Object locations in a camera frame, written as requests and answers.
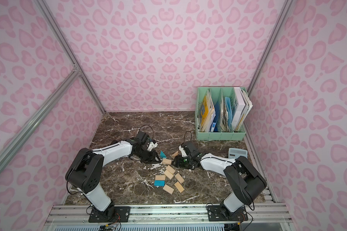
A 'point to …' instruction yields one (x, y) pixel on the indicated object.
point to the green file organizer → (221, 113)
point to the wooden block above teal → (160, 177)
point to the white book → (244, 104)
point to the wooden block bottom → (168, 189)
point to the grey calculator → (234, 153)
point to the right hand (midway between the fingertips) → (174, 164)
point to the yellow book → (207, 111)
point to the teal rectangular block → (160, 183)
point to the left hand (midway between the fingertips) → (159, 159)
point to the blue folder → (228, 103)
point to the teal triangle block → (162, 155)
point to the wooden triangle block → (175, 154)
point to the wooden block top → (166, 161)
